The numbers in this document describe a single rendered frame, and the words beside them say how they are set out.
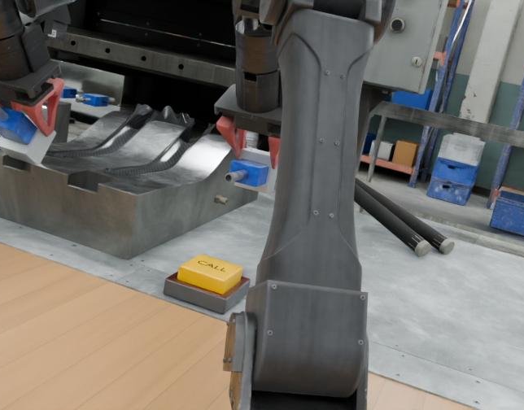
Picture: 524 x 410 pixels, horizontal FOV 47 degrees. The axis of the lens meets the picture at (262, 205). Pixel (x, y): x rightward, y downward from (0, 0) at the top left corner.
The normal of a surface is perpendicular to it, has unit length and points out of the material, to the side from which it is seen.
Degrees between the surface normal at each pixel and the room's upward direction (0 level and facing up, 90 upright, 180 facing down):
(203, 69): 90
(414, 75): 90
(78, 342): 0
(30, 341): 0
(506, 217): 91
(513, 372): 0
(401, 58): 90
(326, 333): 61
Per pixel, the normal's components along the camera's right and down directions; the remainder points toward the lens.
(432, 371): 0.19, -0.95
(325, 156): 0.23, -0.22
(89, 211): -0.33, 0.17
